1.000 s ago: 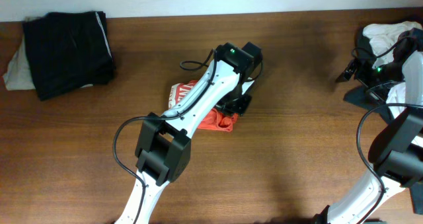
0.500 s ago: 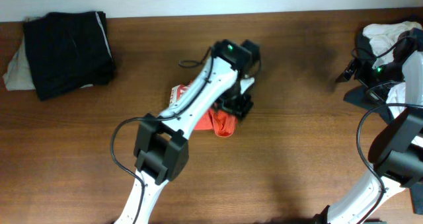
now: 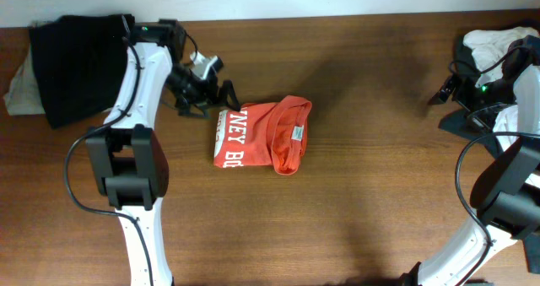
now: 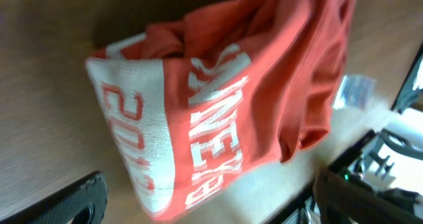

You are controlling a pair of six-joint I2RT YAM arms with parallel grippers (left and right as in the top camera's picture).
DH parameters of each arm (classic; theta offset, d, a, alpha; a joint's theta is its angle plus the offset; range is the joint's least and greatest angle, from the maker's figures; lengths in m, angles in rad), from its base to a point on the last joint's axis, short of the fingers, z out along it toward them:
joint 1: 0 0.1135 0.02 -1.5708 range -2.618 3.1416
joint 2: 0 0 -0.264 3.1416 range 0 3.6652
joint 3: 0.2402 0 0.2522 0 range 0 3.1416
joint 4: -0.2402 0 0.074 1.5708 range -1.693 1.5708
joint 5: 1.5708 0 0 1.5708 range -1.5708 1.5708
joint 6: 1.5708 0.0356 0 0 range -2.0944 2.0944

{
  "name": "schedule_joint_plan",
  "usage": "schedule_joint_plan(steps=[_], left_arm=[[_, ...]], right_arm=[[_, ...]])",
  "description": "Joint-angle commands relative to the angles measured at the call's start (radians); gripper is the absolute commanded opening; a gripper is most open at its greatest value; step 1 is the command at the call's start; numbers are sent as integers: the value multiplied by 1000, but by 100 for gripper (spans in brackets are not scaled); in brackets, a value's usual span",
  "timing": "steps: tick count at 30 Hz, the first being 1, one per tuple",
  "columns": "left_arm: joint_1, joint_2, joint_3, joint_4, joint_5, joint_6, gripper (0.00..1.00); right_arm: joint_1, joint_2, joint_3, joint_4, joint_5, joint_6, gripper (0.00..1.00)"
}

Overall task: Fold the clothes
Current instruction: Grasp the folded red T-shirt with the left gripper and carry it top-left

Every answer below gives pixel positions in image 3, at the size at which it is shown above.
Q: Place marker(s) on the black folded shorts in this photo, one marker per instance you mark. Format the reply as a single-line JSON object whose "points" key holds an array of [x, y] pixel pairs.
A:
{"points": [[79, 63]]}

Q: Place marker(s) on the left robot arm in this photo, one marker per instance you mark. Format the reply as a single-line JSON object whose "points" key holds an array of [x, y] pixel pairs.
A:
{"points": [[128, 163]]}

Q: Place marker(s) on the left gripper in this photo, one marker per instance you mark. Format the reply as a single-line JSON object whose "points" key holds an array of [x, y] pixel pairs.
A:
{"points": [[205, 92]]}

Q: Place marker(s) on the red t-shirt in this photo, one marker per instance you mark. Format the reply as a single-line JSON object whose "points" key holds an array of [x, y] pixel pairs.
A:
{"points": [[271, 134]]}

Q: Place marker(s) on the dark navy garment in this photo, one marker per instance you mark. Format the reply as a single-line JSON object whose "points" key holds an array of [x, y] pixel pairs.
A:
{"points": [[459, 122]]}

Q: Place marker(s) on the white crumpled garment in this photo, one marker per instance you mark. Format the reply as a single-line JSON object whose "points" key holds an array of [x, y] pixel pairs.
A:
{"points": [[488, 46]]}

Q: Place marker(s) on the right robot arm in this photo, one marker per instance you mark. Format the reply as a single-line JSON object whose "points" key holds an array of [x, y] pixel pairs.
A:
{"points": [[503, 207]]}

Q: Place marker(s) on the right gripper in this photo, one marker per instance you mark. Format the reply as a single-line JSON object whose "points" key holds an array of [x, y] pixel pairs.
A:
{"points": [[464, 87]]}

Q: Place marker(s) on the beige folded garment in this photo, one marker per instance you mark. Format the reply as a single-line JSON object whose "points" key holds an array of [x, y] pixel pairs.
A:
{"points": [[23, 97]]}

